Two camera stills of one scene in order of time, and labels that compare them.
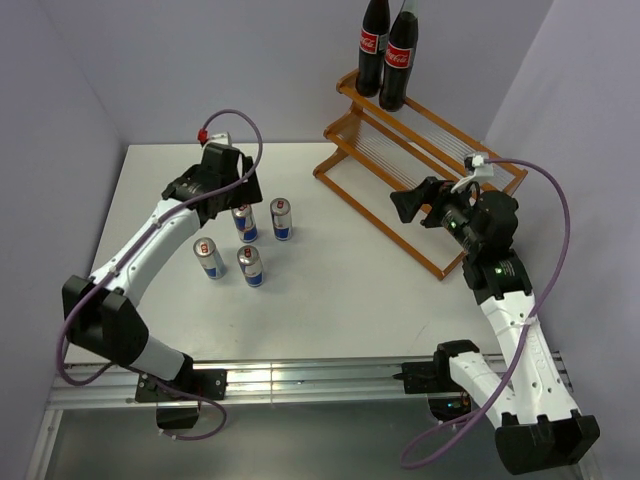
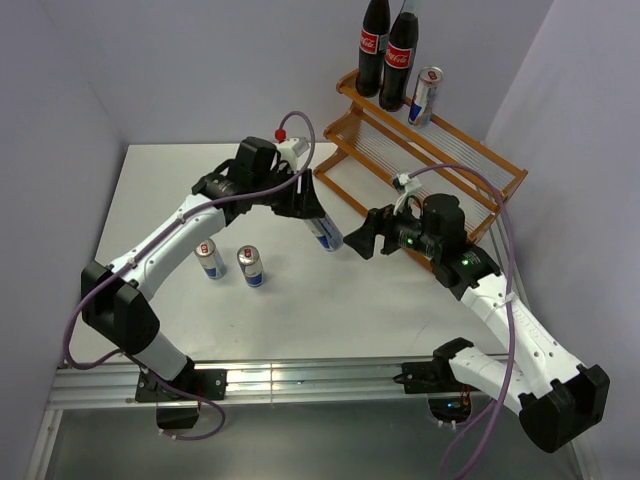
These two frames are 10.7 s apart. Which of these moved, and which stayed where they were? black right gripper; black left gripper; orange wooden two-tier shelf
Moved: black left gripper; black right gripper
Stayed: orange wooden two-tier shelf
